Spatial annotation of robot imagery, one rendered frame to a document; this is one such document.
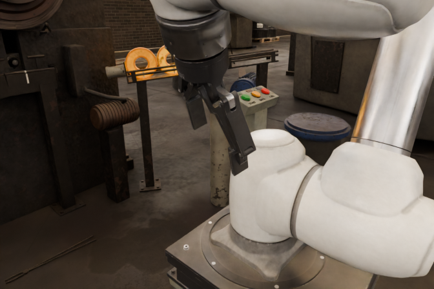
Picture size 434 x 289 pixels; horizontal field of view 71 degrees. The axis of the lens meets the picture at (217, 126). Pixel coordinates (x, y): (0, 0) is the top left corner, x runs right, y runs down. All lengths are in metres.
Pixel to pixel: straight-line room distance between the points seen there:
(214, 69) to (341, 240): 0.35
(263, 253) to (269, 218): 0.10
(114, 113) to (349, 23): 1.38
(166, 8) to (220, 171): 1.24
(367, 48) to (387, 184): 2.63
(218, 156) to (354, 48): 2.05
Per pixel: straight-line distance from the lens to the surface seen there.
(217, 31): 0.37
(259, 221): 0.65
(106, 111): 1.54
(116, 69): 1.61
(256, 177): 0.61
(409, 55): 0.63
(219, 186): 1.57
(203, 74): 0.40
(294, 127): 1.53
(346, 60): 3.25
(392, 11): 0.25
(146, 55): 1.60
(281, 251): 0.72
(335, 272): 0.75
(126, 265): 1.38
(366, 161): 0.56
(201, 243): 0.77
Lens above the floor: 0.94
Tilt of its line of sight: 20 degrees down
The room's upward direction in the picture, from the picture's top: straight up
